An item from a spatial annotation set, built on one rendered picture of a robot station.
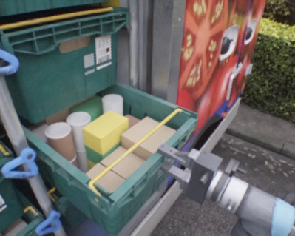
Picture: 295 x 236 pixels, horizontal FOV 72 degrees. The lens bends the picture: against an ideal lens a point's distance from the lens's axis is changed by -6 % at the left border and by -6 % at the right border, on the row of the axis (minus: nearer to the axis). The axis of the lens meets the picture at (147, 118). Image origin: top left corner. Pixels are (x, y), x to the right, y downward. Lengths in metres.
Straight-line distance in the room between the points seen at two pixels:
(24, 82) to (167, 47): 0.42
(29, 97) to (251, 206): 0.57
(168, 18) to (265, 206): 0.55
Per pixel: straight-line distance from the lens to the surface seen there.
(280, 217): 0.52
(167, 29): 0.69
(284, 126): 2.97
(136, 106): 0.80
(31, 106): 0.61
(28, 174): 0.63
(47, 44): 0.58
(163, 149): 0.54
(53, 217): 0.79
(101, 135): 0.63
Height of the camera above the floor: 1.54
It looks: 34 degrees down
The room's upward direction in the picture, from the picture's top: 1 degrees clockwise
